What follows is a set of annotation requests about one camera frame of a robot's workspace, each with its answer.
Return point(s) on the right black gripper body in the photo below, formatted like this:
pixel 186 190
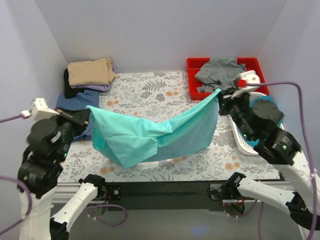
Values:
pixel 226 103

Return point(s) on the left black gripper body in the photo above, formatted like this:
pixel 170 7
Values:
pixel 78 119

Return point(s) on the mint green t shirt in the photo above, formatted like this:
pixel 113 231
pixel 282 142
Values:
pixel 128 140

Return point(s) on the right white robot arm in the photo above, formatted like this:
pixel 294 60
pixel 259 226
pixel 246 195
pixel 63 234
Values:
pixel 302 203

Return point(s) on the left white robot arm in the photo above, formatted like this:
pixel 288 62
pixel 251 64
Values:
pixel 41 179

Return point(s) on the blue checkered shirt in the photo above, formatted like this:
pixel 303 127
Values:
pixel 77 103

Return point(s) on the teal blue t shirt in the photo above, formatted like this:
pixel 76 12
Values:
pixel 255 143

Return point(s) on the folded black garment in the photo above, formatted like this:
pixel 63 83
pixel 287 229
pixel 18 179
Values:
pixel 68 91

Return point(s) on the white plastic basket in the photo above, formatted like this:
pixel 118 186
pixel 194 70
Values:
pixel 241 142

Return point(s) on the grey polo shirt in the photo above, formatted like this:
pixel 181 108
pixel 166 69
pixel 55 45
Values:
pixel 219 73

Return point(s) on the folded lavender shirt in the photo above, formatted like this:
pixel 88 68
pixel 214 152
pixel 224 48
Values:
pixel 100 87

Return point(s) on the folded beige shirt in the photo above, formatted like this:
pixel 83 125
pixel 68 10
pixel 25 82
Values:
pixel 87 72

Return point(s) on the red plastic tray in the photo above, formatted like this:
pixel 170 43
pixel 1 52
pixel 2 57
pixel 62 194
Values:
pixel 194 64

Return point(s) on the floral patterned table mat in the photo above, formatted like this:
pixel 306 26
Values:
pixel 158 96

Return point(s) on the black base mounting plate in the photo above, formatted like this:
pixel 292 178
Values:
pixel 167 195

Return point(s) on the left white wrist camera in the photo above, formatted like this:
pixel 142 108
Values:
pixel 39 110

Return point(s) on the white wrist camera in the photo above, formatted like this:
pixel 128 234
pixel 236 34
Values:
pixel 245 82
pixel 39 110

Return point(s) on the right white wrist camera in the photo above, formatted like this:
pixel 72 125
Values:
pixel 245 82

